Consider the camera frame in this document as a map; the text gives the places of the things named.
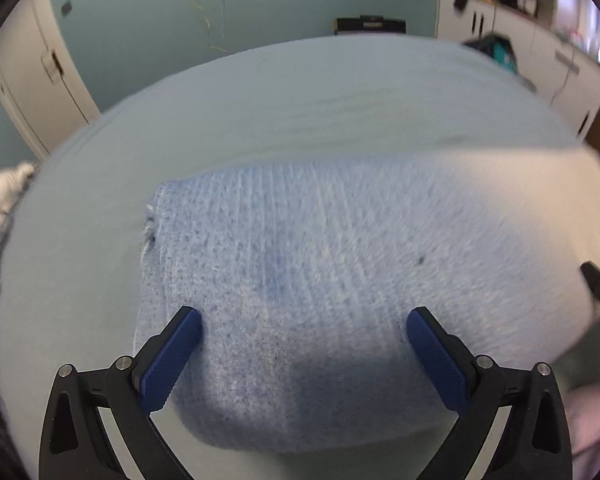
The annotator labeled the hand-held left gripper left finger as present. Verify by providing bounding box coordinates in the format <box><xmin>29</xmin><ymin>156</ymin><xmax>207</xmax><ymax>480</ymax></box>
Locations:
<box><xmin>39</xmin><ymin>306</ymin><xmax>202</xmax><ymax>480</ymax></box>

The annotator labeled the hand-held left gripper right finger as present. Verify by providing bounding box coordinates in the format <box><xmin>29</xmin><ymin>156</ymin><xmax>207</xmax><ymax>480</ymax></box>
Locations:
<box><xmin>406</xmin><ymin>307</ymin><xmax>573</xmax><ymax>480</ymax></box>

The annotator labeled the light blue towel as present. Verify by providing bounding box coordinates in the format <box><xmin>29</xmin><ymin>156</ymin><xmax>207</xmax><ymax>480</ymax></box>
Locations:
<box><xmin>132</xmin><ymin>149</ymin><xmax>600</xmax><ymax>453</ymax></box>

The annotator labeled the pale pink cloth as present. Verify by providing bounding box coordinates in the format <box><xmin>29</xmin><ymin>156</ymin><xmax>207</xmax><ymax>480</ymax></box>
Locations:
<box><xmin>562</xmin><ymin>382</ymin><xmax>600</xmax><ymax>466</ymax></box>

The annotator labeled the teal and black bag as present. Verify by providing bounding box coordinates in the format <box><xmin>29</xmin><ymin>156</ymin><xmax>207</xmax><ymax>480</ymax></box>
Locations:
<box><xmin>462</xmin><ymin>34</ymin><xmax>518</xmax><ymax>73</ymax></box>

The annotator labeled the white cabinet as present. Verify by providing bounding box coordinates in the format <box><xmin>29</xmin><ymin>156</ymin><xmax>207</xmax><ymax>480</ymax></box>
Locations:
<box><xmin>435</xmin><ymin>0</ymin><xmax>600</xmax><ymax>136</ymax></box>

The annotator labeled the white puffy duvet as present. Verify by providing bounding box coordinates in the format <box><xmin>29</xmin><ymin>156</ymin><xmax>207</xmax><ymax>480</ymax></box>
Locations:
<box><xmin>0</xmin><ymin>161</ymin><xmax>36</xmax><ymax>236</ymax></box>

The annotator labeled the white door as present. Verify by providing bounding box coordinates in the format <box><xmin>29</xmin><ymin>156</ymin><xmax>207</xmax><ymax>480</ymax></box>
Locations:
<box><xmin>0</xmin><ymin>0</ymin><xmax>101</xmax><ymax>161</ymax></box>

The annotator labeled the black box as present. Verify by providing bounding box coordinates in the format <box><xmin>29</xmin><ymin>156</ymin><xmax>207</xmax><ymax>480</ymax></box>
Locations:
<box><xmin>336</xmin><ymin>15</ymin><xmax>407</xmax><ymax>37</ymax></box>

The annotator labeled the black door handle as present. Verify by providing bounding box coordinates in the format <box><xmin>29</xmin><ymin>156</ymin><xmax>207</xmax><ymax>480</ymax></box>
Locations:
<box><xmin>41</xmin><ymin>52</ymin><xmax>63</xmax><ymax>85</ymax></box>

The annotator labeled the yellow wire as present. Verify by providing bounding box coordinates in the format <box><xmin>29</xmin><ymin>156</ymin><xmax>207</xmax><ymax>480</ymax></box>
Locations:
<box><xmin>182</xmin><ymin>0</ymin><xmax>233</xmax><ymax>56</ymax></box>

